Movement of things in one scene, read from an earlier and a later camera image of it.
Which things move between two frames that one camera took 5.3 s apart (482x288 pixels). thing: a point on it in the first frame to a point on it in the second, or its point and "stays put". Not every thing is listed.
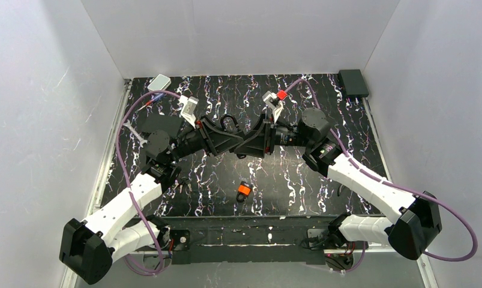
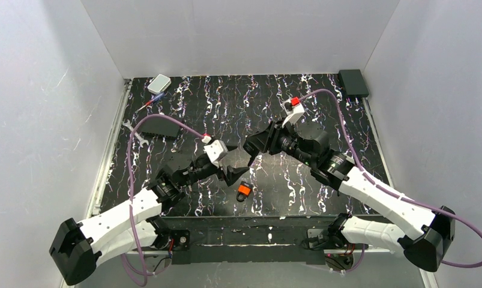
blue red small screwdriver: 153,100 stays put
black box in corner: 353,83 stays put
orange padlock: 244,190 stays put
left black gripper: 206,135 to 223,171
